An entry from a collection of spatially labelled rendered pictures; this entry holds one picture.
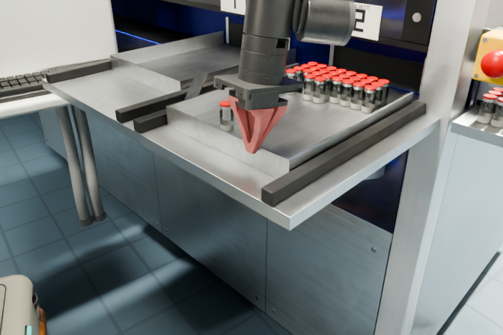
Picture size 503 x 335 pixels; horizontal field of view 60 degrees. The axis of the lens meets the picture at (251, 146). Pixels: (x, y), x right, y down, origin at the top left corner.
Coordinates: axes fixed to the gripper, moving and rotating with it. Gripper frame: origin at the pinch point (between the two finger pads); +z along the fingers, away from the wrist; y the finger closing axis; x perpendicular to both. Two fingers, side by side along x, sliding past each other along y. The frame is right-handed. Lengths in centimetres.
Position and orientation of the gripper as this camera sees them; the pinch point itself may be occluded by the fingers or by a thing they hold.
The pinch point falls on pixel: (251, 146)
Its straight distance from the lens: 58.3
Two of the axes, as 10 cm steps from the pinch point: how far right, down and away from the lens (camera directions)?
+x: -6.7, -3.5, 6.6
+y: 7.3, -1.6, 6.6
